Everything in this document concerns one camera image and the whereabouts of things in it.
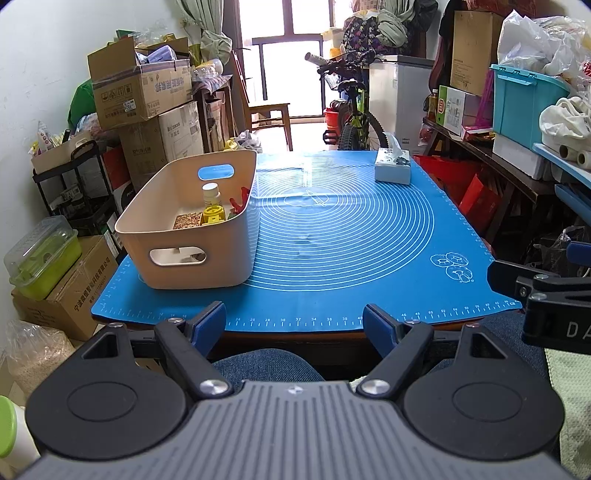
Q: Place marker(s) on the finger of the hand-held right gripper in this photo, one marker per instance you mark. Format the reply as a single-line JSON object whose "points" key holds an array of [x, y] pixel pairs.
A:
{"points": [[508, 279], [581, 253]]}

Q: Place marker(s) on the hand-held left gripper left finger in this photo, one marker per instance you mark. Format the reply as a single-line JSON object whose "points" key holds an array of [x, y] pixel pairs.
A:
{"points": [[207, 325]]}

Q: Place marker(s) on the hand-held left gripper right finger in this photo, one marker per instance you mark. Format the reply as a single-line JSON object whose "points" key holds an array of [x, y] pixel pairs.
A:
{"points": [[379, 327]]}

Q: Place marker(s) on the beige plastic storage bin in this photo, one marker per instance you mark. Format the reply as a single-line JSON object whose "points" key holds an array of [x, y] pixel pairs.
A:
{"points": [[231, 258]]}

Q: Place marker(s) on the red floral gift box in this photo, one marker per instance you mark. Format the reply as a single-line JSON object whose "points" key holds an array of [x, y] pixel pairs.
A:
{"points": [[187, 220]]}

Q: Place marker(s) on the person's right leg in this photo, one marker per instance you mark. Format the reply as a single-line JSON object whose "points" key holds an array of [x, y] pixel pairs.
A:
{"points": [[498, 332]]}

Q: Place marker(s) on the person's leg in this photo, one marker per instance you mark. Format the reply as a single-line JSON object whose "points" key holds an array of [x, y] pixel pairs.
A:
{"points": [[272, 364], [498, 332]]}

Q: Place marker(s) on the light blue shelf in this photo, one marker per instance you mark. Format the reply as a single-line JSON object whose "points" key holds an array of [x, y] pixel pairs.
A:
{"points": [[572, 194]]}

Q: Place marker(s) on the person's left leg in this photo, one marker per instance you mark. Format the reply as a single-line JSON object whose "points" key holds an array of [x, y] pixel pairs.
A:
{"points": [[272, 364]]}

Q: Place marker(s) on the red gift carton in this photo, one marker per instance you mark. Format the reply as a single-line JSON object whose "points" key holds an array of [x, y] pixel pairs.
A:
{"points": [[478, 203]]}

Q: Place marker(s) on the green textured cloth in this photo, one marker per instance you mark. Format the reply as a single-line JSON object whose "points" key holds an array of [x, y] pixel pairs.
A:
{"points": [[570, 406]]}

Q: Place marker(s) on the blue silicone baking mat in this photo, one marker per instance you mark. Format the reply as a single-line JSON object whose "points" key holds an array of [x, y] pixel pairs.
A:
{"points": [[346, 230]]}

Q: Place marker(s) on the dark wooden side table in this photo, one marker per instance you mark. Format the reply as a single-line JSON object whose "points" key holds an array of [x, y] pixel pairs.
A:
{"points": [[508, 175]]}

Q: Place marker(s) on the yellow plastic toy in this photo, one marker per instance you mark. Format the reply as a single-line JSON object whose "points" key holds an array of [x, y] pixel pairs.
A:
{"points": [[213, 215]]}

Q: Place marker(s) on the white foam box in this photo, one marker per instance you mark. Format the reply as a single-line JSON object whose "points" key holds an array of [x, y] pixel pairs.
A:
{"points": [[517, 154]]}

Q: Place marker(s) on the red plastic clip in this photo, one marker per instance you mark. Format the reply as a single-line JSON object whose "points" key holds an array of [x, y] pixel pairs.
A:
{"points": [[240, 201]]}

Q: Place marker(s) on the white cloth bundle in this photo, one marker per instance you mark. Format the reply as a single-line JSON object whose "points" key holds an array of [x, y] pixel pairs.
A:
{"points": [[565, 122]]}

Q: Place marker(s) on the white pill bottle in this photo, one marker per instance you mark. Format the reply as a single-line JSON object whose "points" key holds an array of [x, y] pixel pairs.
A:
{"points": [[211, 194]]}

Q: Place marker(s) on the brown printed cardboard box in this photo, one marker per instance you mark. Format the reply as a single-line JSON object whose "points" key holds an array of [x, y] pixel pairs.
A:
{"points": [[78, 295]]}

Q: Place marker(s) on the teal plastic storage crate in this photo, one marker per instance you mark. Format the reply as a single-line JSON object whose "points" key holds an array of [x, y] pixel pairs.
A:
{"points": [[521, 106]]}

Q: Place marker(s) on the white tissue box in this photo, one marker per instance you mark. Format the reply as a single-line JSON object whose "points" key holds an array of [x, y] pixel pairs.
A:
{"points": [[392, 166]]}

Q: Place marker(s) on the red and white appliance box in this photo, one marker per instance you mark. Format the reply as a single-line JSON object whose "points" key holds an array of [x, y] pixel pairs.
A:
{"points": [[117, 180]]}

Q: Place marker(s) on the green container with clear lid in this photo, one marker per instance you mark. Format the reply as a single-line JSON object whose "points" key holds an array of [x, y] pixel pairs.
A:
{"points": [[44, 263]]}

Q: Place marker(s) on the green and white carton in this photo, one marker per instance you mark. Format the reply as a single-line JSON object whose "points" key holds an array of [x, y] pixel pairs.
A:
{"points": [[457, 110]]}

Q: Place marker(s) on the clear bag of grain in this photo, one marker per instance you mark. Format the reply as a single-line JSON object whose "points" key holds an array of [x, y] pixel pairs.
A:
{"points": [[32, 355]]}

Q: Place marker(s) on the black metal rack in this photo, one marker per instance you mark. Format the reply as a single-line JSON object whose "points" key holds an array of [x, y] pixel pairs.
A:
{"points": [[92, 184]]}

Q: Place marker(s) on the large wrapped cardboard box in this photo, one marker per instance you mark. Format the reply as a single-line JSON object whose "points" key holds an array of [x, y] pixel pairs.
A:
{"points": [[171, 138]]}

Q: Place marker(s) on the white chest freezer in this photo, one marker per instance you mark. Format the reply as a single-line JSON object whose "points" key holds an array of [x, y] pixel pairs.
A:
{"points": [[406, 101]]}

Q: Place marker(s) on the green and black bicycle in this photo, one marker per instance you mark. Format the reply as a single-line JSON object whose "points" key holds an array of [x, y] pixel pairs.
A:
{"points": [[358, 120]]}

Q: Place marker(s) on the dark wooden cabinet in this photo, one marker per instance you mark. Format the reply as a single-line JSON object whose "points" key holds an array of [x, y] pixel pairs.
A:
{"points": [[212, 115]]}

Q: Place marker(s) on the red bucket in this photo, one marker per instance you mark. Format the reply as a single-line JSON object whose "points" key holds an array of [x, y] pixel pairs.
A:
{"points": [[331, 120]]}

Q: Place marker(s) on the white plastic bags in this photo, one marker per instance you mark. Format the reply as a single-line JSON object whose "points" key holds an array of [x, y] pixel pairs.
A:
{"points": [[531, 41]]}

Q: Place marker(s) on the wooden chair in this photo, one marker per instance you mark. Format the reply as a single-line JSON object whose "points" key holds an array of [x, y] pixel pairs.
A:
{"points": [[268, 113]]}

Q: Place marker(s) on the white bottle with green lid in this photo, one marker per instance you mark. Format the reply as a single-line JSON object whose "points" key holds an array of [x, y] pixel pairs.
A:
{"points": [[11, 429]]}

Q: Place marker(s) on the cardboard box of snack packets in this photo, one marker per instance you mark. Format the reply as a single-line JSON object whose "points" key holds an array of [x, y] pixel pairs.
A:
{"points": [[57, 154]]}

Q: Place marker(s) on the tall brown cardboard box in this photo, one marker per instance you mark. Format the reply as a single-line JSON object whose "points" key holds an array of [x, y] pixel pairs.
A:
{"points": [[475, 50]]}

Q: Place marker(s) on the glass balcony door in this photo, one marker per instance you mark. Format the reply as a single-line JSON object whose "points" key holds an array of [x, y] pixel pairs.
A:
{"points": [[286, 69]]}

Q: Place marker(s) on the floral cloth bundle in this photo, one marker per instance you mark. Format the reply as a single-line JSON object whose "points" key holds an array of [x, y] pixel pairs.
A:
{"points": [[362, 37]]}

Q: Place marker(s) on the green patterned curtain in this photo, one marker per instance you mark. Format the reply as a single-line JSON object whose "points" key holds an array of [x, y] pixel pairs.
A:
{"points": [[203, 27]]}

